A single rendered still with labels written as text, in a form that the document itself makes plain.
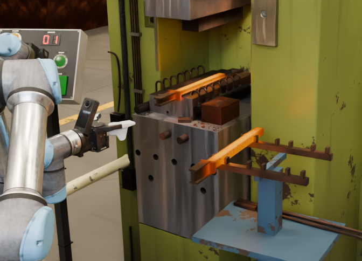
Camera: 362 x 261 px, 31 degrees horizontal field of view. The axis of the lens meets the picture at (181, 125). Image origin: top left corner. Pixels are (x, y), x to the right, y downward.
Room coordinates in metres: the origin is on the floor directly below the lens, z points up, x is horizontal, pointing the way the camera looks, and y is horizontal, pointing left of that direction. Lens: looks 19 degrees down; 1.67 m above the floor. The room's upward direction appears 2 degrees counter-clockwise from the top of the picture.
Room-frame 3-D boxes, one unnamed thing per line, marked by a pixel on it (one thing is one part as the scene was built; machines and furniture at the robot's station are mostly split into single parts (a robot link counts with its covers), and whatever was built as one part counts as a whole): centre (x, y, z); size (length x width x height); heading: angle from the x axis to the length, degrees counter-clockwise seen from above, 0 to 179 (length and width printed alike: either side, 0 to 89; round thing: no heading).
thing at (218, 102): (2.24, -0.14, 0.95); 0.12 x 0.09 x 0.07; 143
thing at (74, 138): (1.86, 0.33, 0.98); 0.08 x 0.05 x 0.08; 52
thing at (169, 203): (2.44, -0.14, 0.69); 0.56 x 0.38 x 0.45; 143
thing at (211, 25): (2.48, -0.14, 1.24); 0.30 x 0.07 x 0.06; 143
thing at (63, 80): (2.43, 0.46, 1.01); 0.07 x 0.05 x 0.07; 78
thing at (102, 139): (1.93, 0.29, 0.97); 0.12 x 0.08 x 0.09; 142
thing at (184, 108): (2.47, -0.09, 0.96); 0.42 x 0.20 x 0.09; 143
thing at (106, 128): (1.95, 0.23, 1.00); 0.09 x 0.05 x 0.02; 106
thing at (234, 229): (1.89, -0.27, 0.65); 0.40 x 0.30 x 0.02; 59
